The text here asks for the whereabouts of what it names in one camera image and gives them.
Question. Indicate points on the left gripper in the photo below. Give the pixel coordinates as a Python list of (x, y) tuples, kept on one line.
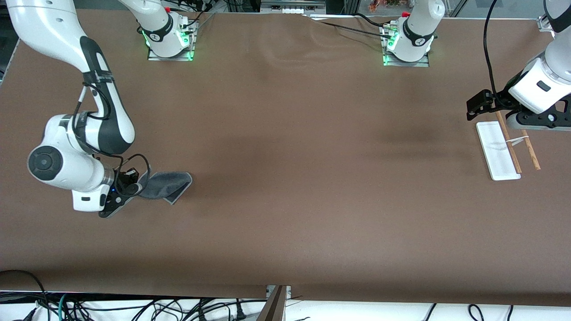
[(501, 100)]

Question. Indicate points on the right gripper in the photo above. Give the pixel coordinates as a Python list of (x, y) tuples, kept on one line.
[(121, 182)]

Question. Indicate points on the grey and pink towel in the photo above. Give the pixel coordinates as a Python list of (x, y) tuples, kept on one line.
[(169, 183)]

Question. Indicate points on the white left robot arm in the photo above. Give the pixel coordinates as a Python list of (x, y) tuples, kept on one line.
[(424, 13)]

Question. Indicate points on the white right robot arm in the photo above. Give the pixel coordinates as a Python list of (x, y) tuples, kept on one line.
[(44, 26)]

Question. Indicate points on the white rectangular tray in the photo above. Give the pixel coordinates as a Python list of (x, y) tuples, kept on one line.
[(499, 151)]

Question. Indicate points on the orange background object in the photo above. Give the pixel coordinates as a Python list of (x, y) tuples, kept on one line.
[(383, 4)]

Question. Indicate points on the black plug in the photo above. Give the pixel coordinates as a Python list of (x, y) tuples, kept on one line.
[(240, 312)]

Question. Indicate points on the brown table cover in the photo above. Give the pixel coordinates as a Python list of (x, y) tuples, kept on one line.
[(285, 133)]

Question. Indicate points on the white power strip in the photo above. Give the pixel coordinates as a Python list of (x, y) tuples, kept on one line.
[(292, 10)]

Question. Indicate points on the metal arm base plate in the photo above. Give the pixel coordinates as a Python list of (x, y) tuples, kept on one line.
[(415, 63), (169, 58)]

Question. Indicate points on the aluminium frame bracket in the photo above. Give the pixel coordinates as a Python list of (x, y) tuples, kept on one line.
[(545, 23)]

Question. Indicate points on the metal table frame post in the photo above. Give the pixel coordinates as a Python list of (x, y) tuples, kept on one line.
[(272, 307)]

